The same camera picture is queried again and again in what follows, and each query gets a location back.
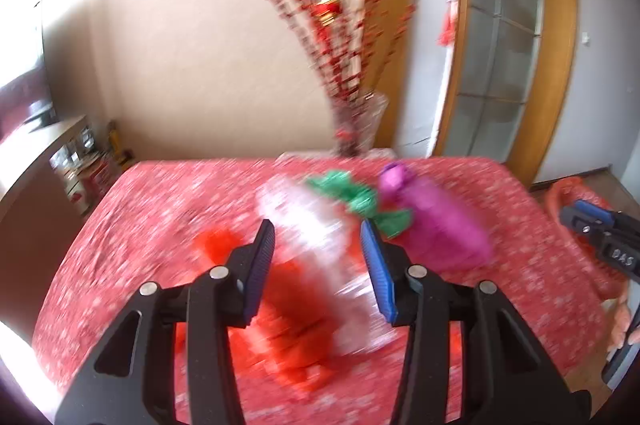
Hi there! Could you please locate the clear thin plastic bag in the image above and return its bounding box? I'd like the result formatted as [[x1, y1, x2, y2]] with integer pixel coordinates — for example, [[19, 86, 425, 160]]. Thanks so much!
[[256, 174, 398, 356]]

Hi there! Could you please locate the frosted glass door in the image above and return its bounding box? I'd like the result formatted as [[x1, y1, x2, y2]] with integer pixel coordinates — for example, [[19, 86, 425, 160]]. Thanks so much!
[[434, 0, 578, 185]]

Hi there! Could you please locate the red plastic bag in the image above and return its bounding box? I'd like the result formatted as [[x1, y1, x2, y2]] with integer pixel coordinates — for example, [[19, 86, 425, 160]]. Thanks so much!
[[229, 228, 342, 393]]

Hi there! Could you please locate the wooden tv cabinet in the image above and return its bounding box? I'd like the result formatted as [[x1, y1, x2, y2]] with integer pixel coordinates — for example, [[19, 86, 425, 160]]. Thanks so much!
[[0, 114, 94, 331]]

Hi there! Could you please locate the television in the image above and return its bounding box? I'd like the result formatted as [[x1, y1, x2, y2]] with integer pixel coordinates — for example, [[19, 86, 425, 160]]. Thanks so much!
[[1, 2, 55, 141]]

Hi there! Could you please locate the small red lantern ornament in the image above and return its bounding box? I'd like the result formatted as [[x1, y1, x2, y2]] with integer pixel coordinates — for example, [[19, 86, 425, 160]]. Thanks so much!
[[312, 0, 342, 26]]

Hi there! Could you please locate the person's right hand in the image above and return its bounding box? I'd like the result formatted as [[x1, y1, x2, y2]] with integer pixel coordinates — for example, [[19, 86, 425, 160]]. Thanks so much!
[[608, 287, 640, 351]]

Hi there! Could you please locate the red box on shelf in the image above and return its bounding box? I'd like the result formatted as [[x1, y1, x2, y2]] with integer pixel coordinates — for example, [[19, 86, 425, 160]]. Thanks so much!
[[67, 153, 119, 205]]

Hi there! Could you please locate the glass vase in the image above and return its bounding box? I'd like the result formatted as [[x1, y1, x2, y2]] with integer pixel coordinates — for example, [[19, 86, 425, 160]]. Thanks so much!
[[331, 92, 388, 157]]

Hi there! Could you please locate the purple plastic bag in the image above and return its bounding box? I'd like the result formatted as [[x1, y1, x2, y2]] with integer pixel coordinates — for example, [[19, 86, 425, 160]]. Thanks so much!
[[378, 162, 492, 272]]

